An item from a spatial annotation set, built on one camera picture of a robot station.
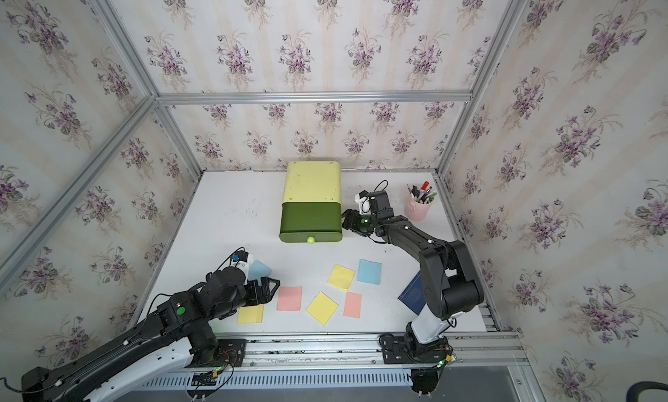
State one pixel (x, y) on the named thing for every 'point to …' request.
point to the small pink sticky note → (352, 304)
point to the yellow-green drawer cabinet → (312, 190)
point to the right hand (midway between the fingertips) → (344, 223)
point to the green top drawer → (310, 222)
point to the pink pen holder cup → (417, 211)
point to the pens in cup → (424, 195)
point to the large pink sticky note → (290, 298)
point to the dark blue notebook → (413, 295)
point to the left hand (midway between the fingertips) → (274, 289)
